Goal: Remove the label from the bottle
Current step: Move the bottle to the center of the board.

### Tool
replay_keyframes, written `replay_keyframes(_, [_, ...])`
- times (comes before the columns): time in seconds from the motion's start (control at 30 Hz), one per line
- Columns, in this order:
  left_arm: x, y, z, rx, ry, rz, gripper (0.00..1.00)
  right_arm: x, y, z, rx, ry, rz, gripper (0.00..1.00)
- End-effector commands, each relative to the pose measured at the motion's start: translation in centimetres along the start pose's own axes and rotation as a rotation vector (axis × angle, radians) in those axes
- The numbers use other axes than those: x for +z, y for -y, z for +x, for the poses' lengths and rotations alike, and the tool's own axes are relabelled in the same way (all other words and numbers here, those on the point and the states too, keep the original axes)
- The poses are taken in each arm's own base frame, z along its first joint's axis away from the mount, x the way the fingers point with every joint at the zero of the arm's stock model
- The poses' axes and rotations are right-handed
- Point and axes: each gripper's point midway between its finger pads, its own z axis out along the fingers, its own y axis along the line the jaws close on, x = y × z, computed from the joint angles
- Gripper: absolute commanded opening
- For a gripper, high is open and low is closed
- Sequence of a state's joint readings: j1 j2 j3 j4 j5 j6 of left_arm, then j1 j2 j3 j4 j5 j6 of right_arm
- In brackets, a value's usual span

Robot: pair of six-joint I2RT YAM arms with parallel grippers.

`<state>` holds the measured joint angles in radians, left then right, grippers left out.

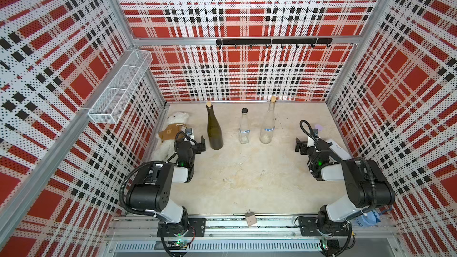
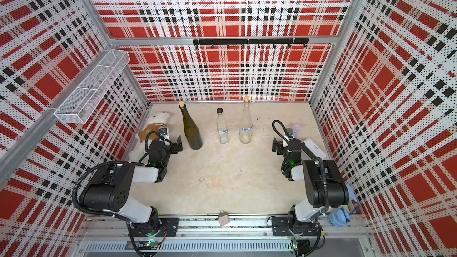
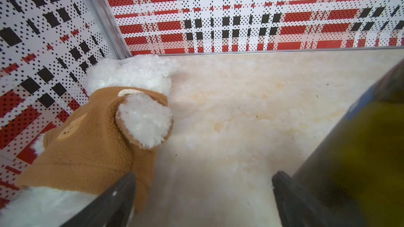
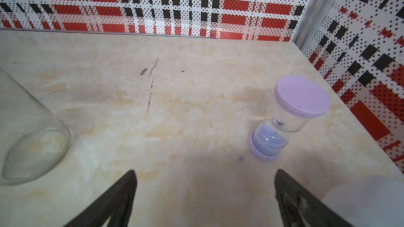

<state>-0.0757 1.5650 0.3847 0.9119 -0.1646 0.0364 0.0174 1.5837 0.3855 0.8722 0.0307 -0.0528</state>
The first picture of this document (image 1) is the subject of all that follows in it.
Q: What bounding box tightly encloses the white wire mesh basket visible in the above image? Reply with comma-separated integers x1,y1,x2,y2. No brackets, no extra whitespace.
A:
88,49,152,124

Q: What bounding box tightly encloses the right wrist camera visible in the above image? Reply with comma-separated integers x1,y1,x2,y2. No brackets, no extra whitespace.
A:
307,132,319,148

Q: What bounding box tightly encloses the white teddy bear brown shirt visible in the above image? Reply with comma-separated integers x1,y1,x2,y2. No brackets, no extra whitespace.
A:
151,112,190,161

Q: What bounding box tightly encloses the tall clear corked bottle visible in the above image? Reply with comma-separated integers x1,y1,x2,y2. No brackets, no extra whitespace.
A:
259,96,277,144

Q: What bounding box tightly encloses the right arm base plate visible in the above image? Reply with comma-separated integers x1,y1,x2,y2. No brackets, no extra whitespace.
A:
294,215,352,237

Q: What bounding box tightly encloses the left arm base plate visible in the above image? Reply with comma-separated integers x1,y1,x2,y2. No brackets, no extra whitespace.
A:
157,218,207,237

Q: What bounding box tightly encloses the small clear black-capped bottle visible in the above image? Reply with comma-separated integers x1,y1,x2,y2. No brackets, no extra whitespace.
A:
239,108,251,145

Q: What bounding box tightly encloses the black wall hook rail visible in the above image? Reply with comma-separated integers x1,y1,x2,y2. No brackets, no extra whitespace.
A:
216,38,333,46

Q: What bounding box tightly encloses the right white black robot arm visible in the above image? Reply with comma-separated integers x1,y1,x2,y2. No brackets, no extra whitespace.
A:
295,138,395,236

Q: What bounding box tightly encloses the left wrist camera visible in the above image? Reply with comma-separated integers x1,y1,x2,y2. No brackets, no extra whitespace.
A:
184,128,194,140

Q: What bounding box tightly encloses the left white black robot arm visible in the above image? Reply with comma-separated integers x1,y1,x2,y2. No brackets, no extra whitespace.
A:
119,132,206,237

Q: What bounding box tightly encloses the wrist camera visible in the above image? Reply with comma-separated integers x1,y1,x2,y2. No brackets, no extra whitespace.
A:
184,128,194,140
307,132,319,148

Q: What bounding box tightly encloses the small beige plug adapter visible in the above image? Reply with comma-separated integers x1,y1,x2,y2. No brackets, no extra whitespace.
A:
245,211,257,227

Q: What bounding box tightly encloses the white rectangular device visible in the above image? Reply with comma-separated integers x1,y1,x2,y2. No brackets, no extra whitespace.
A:
326,139,352,161

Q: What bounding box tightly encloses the dark green wine bottle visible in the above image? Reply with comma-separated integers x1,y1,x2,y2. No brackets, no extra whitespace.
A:
206,101,223,150

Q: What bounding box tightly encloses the purple sand timer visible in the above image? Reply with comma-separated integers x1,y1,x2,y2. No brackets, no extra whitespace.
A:
314,124,324,133

